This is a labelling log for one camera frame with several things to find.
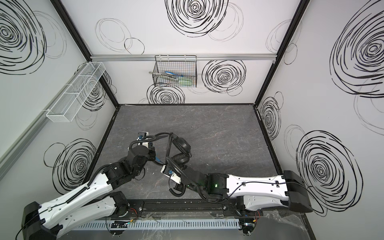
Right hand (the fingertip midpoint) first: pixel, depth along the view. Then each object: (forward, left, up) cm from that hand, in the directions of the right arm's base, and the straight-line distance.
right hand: (168, 172), depth 66 cm
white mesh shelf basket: (+29, +52, +15) cm, 61 cm away
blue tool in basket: (+55, +4, +15) cm, 57 cm away
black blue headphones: (+7, -6, 0) cm, 9 cm away
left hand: (+15, +10, -1) cm, 18 cm away
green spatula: (+49, -3, +14) cm, 51 cm away
